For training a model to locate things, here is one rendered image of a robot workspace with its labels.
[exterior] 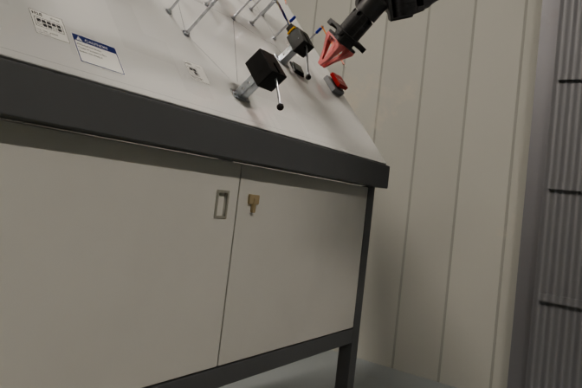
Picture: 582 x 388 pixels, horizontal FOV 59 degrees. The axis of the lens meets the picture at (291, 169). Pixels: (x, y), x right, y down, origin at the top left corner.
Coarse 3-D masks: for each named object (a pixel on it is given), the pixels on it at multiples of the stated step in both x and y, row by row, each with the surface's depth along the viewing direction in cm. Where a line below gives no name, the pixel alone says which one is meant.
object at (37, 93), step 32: (0, 64) 59; (0, 96) 60; (32, 96) 63; (64, 96) 66; (96, 96) 70; (128, 96) 74; (64, 128) 70; (96, 128) 70; (128, 128) 74; (160, 128) 79; (192, 128) 84; (224, 128) 90; (256, 160) 98; (288, 160) 107; (320, 160) 117; (352, 160) 129
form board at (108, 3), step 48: (0, 0) 66; (48, 0) 74; (96, 0) 84; (144, 0) 97; (192, 0) 115; (240, 0) 140; (0, 48) 61; (48, 48) 68; (144, 48) 86; (192, 48) 100; (240, 48) 118; (144, 96) 78; (192, 96) 88; (288, 96) 122; (336, 96) 152; (336, 144) 126
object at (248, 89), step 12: (252, 60) 98; (264, 60) 96; (276, 60) 100; (252, 72) 98; (264, 72) 96; (276, 72) 96; (252, 84) 99; (264, 84) 97; (276, 84) 97; (240, 96) 101
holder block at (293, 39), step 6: (294, 30) 131; (300, 30) 131; (288, 36) 132; (294, 36) 130; (300, 36) 129; (306, 36) 131; (294, 42) 130; (300, 42) 129; (306, 42) 129; (294, 48) 129; (300, 48) 130; (312, 48) 131; (300, 54) 131
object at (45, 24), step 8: (32, 16) 69; (40, 16) 70; (48, 16) 72; (40, 24) 69; (48, 24) 71; (56, 24) 72; (40, 32) 68; (48, 32) 70; (56, 32) 71; (64, 32) 72; (64, 40) 71
